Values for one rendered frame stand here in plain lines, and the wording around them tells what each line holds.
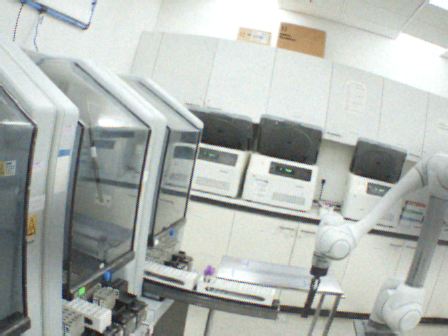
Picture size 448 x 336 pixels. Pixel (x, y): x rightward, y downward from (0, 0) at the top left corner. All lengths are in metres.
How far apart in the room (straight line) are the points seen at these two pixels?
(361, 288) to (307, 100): 1.71
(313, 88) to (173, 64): 1.22
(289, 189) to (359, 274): 1.00
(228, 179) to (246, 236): 0.46
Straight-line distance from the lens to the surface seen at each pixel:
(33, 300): 1.12
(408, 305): 2.00
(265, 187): 4.35
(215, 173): 4.38
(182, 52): 4.78
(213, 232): 4.44
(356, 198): 4.38
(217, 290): 2.14
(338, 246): 1.83
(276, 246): 4.40
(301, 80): 4.64
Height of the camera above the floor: 1.46
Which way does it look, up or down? 4 degrees down
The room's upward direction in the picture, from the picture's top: 11 degrees clockwise
